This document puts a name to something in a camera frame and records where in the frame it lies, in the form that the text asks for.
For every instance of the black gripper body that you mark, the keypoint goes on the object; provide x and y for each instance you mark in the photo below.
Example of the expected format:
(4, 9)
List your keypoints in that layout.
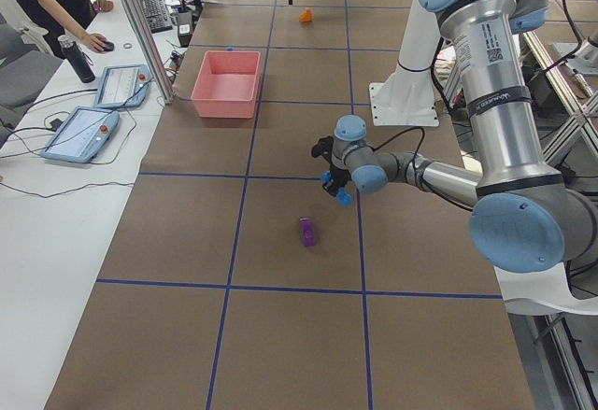
(335, 172)

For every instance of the long blue toy block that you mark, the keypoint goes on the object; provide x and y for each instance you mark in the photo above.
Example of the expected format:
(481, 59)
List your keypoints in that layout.
(342, 197)

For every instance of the orange sloped toy block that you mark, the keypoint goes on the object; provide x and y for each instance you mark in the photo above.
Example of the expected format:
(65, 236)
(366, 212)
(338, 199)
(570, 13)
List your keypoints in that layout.
(306, 16)

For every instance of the pink plastic box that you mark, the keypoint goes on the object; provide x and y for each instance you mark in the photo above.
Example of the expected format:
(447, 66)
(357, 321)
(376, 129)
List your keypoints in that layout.
(227, 84)

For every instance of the purple toy block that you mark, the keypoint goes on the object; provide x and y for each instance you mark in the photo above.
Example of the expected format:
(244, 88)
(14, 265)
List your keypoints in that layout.
(308, 234)

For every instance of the black keyboard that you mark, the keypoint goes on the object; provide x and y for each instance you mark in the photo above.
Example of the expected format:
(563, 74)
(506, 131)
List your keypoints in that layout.
(156, 15)

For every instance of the brown paper table cover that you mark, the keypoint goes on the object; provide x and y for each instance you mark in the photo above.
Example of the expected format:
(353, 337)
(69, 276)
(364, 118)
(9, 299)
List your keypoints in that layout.
(234, 281)

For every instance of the far teach pendant tablet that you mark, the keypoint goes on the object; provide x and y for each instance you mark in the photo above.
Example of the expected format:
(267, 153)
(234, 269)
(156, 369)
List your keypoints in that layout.
(122, 86)

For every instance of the teach pendant tablet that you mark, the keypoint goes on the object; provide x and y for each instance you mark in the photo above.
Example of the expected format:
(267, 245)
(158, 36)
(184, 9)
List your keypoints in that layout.
(82, 135)
(122, 86)

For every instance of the black water bottle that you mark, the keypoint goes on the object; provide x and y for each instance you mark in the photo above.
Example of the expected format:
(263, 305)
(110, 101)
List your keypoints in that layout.
(73, 54)

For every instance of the white chair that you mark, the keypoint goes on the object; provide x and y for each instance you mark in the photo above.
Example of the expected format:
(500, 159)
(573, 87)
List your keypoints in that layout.
(541, 293)

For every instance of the near teach pendant tablet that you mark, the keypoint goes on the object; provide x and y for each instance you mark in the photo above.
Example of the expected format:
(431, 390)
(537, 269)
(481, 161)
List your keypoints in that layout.
(82, 135)

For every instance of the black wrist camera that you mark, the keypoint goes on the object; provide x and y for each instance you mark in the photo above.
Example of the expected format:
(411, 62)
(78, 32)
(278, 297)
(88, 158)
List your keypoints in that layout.
(323, 148)

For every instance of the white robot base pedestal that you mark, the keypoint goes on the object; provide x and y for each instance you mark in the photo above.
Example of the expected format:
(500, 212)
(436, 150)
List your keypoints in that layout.
(406, 98)

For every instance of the aluminium frame post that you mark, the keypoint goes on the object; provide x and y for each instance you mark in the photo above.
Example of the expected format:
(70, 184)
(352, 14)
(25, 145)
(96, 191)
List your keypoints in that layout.
(142, 32)

